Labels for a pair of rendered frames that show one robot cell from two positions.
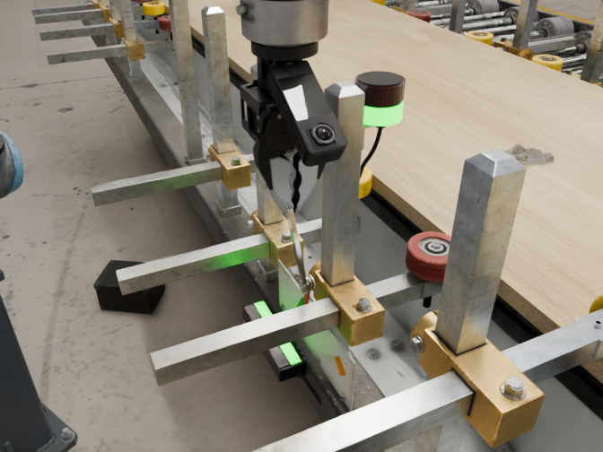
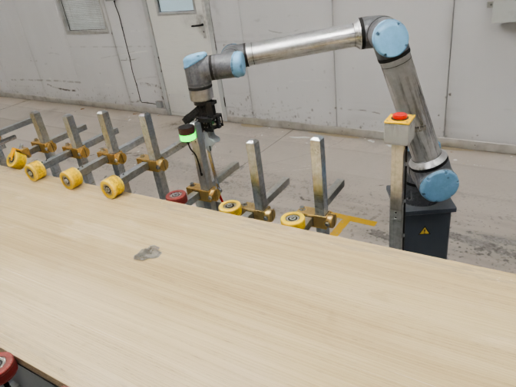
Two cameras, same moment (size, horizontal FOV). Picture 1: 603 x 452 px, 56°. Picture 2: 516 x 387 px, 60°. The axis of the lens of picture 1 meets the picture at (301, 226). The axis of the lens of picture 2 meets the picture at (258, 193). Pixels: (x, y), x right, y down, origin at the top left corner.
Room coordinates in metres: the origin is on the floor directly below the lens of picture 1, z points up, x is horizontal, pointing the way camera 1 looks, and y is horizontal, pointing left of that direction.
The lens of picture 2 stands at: (2.14, -0.69, 1.68)
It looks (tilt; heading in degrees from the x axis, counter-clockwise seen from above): 28 degrees down; 150
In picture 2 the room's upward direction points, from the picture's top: 8 degrees counter-clockwise
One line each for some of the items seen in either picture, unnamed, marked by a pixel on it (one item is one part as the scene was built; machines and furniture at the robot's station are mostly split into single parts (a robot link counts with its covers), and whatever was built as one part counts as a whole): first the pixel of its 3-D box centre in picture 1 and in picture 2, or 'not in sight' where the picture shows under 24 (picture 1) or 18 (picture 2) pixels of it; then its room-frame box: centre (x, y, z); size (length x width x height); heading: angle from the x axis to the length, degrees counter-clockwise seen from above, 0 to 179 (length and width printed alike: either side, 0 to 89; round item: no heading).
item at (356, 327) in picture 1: (345, 298); (203, 193); (0.62, -0.06, 0.85); 0.13 x 0.06 x 0.05; 25
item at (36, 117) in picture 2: not in sight; (50, 156); (-0.27, -0.48, 0.89); 0.03 x 0.03 x 0.48; 25
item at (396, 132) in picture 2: not in sight; (399, 130); (1.33, 0.27, 1.18); 0.07 x 0.07 x 0.08; 25
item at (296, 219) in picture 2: not in sight; (293, 231); (1.11, 0.02, 0.85); 0.08 x 0.08 x 0.11
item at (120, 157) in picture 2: not in sight; (112, 157); (0.17, -0.27, 0.95); 0.13 x 0.06 x 0.05; 25
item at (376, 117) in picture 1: (378, 108); (187, 136); (0.66, -0.09, 1.11); 0.06 x 0.06 x 0.02
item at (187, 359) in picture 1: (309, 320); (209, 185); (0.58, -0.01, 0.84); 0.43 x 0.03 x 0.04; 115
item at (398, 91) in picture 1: (379, 88); (186, 129); (0.66, -0.09, 1.14); 0.06 x 0.06 x 0.02
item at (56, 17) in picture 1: (92, 14); not in sight; (2.39, 0.84, 0.84); 0.43 x 0.03 x 0.04; 115
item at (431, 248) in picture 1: (431, 275); (178, 206); (0.66, -0.19, 0.85); 0.08 x 0.08 x 0.11
